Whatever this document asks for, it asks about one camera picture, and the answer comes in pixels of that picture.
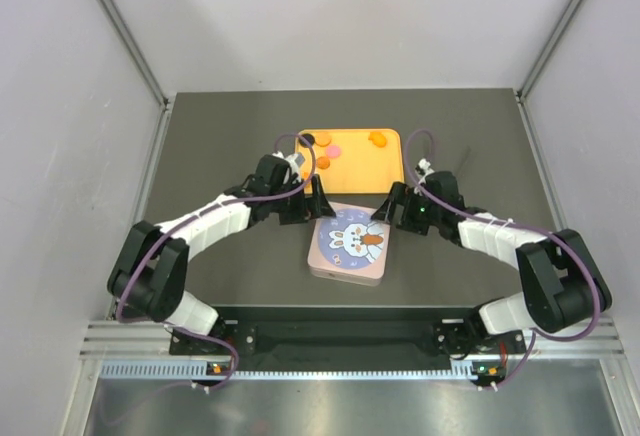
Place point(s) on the black cookie at tray corner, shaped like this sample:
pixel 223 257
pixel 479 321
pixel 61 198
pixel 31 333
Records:
pixel 309 139

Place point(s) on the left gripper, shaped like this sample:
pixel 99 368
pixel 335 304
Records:
pixel 319 206

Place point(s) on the orange round cookie top left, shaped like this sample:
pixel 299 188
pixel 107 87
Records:
pixel 323 139

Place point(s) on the orange fish cookie back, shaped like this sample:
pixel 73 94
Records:
pixel 378 139

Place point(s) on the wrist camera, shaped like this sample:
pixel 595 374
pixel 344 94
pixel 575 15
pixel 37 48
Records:
pixel 423 169
pixel 295 161

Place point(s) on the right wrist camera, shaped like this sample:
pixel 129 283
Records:
pixel 423 169

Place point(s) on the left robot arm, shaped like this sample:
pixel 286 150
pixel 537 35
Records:
pixel 149 275

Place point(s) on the silver tin lid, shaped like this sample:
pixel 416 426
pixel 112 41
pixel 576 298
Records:
pixel 349 247

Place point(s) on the orange swirl cookie left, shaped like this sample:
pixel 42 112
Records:
pixel 323 162

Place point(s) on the yellow tray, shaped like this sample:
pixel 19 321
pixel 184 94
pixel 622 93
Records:
pixel 362 168

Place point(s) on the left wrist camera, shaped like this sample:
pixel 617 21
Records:
pixel 295 161

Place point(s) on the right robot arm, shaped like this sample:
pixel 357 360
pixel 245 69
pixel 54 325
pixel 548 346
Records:
pixel 561 285

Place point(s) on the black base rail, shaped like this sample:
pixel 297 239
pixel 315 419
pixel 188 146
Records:
pixel 357 338

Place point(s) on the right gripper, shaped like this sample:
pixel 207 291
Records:
pixel 386 212

